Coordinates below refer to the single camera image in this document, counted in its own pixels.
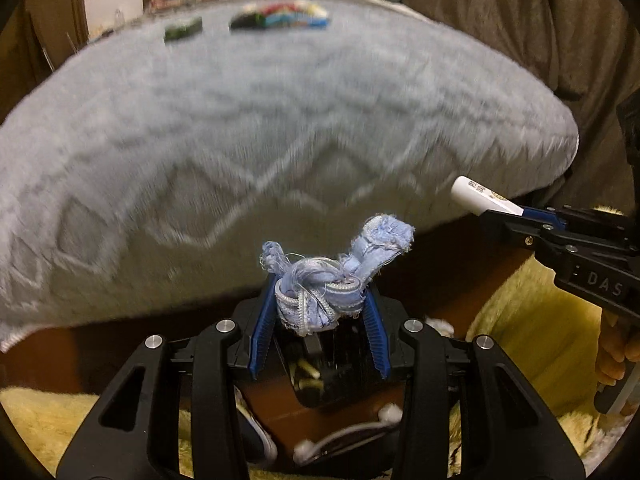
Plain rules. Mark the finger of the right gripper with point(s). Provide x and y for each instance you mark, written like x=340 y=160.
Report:
x=571 y=219
x=544 y=243

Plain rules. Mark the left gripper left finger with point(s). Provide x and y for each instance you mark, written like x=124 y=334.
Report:
x=132 y=430

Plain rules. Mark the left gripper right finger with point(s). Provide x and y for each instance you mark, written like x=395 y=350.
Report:
x=507 y=431

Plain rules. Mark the white tube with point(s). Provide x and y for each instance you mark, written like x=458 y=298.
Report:
x=477 y=199

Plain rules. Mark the small white yellow bottle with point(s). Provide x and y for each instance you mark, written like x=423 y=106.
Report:
x=312 y=10

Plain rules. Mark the black green tape roll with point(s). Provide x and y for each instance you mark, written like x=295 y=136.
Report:
x=248 y=20

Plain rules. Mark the person's right hand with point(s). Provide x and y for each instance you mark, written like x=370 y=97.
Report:
x=616 y=346

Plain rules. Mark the brown curtain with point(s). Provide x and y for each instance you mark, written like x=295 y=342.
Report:
x=587 y=53

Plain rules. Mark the grey fluffy blanket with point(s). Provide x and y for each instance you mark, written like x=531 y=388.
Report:
x=144 y=175

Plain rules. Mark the dark wooden wardrobe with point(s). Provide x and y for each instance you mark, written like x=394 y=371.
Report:
x=37 y=37

